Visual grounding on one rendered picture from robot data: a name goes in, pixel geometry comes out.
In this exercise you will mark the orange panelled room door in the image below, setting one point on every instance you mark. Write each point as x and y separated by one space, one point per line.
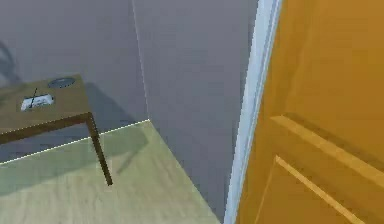
320 110

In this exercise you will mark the brown wooden table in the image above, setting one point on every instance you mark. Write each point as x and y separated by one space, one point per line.
63 110

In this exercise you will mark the grey round disc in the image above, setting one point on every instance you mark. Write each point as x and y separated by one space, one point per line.
61 82

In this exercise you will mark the black thin pen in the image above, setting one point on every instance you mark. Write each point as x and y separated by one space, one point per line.
33 98

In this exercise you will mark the white door frame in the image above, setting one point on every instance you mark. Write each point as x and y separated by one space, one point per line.
248 116

